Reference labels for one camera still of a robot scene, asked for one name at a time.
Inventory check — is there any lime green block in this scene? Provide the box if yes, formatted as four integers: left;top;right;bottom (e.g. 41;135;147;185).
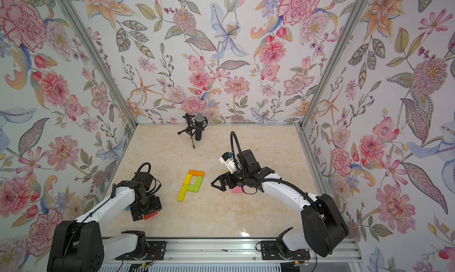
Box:
194;176;203;188
187;184;200;193

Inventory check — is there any black microphone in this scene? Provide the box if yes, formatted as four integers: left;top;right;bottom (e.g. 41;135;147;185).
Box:
194;113;208;141

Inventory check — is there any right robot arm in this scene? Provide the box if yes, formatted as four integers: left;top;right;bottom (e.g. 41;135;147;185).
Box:
211;150;350;258

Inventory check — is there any long yellow block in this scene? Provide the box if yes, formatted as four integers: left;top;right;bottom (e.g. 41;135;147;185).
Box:
177;184;188;202

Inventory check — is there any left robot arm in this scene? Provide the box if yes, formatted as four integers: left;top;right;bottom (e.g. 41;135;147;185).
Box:
47;171;161;272

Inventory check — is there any red block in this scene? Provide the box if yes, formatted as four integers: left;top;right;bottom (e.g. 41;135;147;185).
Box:
143;211;159;220

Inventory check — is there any pink block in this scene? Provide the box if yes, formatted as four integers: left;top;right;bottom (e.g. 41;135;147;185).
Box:
232;186;244;193

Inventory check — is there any aluminium front rail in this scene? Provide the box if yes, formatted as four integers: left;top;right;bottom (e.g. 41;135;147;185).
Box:
58;238;363;265

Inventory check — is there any small yellow block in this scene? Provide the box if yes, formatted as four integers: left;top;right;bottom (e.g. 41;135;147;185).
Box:
183;174;193;185

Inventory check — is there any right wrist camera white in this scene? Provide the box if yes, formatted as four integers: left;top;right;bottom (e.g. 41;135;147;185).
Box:
219;152;237;174

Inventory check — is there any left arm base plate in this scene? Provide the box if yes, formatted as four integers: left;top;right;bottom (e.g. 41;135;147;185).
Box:
117;231;167;261

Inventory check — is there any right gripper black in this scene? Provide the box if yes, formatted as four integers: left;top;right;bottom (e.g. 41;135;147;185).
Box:
213;168;252;192

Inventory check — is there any orange long block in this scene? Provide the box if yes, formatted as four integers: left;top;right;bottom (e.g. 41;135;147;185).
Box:
188;170;205;177

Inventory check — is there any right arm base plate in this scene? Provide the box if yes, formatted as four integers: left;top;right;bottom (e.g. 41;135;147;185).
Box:
255;227;310;263

